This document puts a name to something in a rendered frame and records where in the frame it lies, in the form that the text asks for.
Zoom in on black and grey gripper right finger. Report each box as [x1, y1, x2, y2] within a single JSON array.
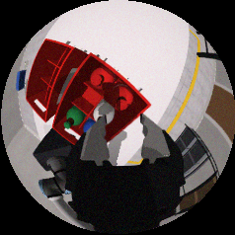
[[140, 114, 186, 186]]

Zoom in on green bottle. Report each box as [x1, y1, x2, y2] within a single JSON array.
[[64, 105, 87, 129]]

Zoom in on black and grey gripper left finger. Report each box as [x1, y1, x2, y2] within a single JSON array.
[[65, 115, 110, 192]]

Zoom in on red crate with dividers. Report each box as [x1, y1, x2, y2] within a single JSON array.
[[26, 39, 89, 122], [52, 52, 151, 145]]

